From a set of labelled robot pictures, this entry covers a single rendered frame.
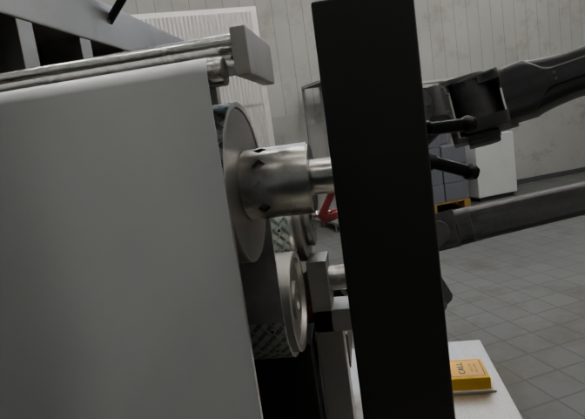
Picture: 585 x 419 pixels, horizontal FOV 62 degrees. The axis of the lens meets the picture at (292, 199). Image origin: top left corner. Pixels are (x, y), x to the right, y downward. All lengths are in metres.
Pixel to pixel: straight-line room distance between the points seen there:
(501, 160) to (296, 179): 7.33
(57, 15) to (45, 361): 0.56
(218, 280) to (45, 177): 0.15
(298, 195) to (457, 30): 8.00
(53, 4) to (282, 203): 0.56
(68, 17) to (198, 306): 0.62
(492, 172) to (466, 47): 2.05
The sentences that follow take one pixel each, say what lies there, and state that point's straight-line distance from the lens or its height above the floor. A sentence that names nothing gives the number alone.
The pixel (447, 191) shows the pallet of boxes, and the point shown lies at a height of 0.29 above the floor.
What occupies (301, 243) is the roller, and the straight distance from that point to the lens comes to 0.66.
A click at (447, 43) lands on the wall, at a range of 8.23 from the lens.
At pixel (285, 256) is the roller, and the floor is 1.23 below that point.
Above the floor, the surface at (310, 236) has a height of 1.23.
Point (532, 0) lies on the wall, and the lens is 9.31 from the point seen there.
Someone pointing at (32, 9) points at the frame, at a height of 1.60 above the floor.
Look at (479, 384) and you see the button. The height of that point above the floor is 0.91.
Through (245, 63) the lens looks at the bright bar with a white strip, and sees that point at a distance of 0.37.
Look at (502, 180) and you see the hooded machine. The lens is 7.73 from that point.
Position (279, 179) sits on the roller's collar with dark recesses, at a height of 1.34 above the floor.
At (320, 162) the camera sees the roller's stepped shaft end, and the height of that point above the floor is 1.35.
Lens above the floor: 1.38
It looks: 8 degrees down
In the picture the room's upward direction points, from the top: 8 degrees counter-clockwise
